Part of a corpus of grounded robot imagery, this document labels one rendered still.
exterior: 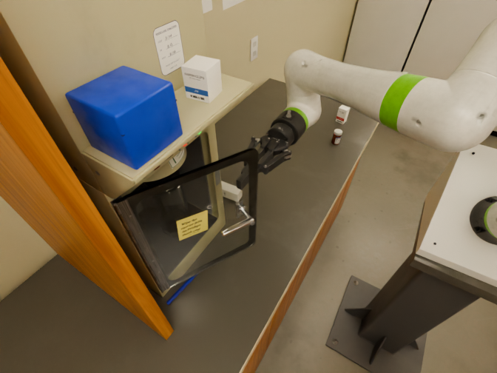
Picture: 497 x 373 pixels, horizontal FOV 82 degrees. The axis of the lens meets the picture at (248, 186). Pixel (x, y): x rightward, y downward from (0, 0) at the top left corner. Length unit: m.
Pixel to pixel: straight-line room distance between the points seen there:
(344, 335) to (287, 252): 1.01
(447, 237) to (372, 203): 1.45
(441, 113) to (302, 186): 0.68
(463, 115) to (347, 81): 0.26
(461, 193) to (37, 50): 1.10
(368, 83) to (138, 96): 0.49
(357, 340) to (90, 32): 1.83
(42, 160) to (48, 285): 0.77
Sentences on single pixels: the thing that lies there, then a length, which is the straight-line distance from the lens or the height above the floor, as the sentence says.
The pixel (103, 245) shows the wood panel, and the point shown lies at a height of 1.42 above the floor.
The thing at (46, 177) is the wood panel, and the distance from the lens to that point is 0.38.
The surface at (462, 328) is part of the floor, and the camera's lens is 2.24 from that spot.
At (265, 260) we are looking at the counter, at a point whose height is 0.94.
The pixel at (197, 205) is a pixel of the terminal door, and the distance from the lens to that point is 0.65.
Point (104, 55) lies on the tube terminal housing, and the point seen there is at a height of 1.62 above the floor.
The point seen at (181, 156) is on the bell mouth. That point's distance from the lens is 0.71.
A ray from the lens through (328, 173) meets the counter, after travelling 1.25.
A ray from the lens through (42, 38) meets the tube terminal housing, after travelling 0.45.
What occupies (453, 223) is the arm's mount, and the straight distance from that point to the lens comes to 1.12.
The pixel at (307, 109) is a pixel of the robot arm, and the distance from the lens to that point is 0.90.
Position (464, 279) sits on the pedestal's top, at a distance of 1.15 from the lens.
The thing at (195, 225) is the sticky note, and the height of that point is 1.22.
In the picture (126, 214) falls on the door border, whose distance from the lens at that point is 0.60.
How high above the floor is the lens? 1.79
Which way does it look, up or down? 48 degrees down
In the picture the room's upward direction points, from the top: straight up
